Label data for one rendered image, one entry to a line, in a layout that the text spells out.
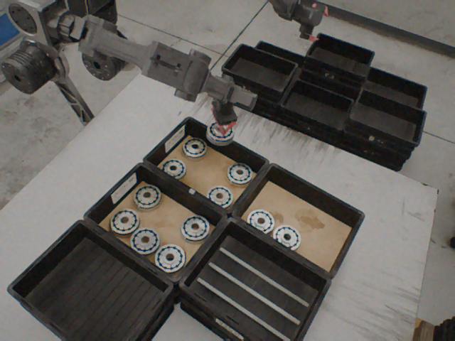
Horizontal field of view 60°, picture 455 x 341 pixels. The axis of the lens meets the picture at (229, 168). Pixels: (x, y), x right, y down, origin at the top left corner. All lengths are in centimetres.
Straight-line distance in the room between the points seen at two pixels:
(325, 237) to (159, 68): 94
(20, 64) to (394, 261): 176
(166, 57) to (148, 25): 299
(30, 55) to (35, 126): 112
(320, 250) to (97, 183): 95
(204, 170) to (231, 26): 244
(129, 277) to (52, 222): 45
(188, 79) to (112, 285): 78
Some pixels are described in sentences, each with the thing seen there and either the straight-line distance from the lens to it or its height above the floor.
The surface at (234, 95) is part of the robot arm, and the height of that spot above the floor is 125.
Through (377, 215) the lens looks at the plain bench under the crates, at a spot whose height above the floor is 70.
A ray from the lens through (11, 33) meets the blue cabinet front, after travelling 327.
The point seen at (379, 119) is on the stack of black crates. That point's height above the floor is 49.
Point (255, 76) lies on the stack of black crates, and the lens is 258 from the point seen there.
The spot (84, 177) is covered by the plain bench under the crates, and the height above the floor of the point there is 70.
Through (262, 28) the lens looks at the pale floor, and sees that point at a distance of 392.
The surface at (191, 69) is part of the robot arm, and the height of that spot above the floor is 157.
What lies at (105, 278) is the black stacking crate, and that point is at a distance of 141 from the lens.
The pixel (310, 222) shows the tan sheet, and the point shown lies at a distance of 155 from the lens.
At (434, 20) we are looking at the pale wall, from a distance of 420.
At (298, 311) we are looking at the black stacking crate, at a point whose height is 83.
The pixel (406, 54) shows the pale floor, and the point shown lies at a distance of 413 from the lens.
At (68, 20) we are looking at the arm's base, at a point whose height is 148.
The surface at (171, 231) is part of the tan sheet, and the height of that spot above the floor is 83.
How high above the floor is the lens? 212
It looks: 53 degrees down
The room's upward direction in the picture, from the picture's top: 9 degrees clockwise
